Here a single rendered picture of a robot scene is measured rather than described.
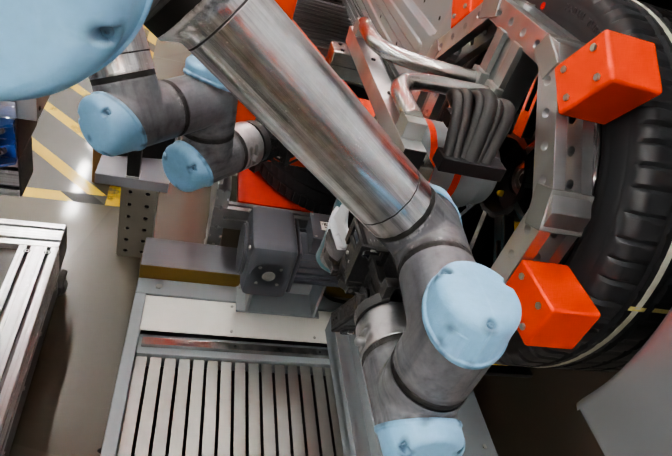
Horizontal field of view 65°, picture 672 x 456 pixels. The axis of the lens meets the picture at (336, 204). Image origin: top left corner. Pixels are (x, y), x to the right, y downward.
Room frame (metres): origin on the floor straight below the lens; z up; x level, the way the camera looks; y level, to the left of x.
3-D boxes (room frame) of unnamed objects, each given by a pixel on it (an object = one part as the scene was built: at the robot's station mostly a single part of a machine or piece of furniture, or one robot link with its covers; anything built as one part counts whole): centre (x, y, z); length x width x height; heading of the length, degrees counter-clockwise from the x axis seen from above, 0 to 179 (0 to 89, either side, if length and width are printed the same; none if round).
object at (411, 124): (0.71, -0.11, 1.03); 0.19 x 0.18 x 0.11; 110
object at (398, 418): (0.33, -0.13, 0.85); 0.11 x 0.08 x 0.09; 21
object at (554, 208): (0.85, -0.19, 0.85); 0.54 x 0.07 x 0.54; 20
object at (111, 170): (1.19, 0.56, 0.44); 0.43 x 0.17 x 0.03; 20
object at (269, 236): (1.11, 0.00, 0.26); 0.42 x 0.18 x 0.35; 110
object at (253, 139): (0.72, 0.17, 0.81); 0.08 x 0.05 x 0.08; 66
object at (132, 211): (1.22, 0.57, 0.21); 0.10 x 0.10 x 0.42; 20
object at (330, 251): (0.52, -0.03, 0.83); 0.09 x 0.05 x 0.02; 29
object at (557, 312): (0.55, -0.30, 0.85); 0.09 x 0.08 x 0.07; 20
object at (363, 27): (0.90, -0.04, 1.03); 0.19 x 0.18 x 0.11; 110
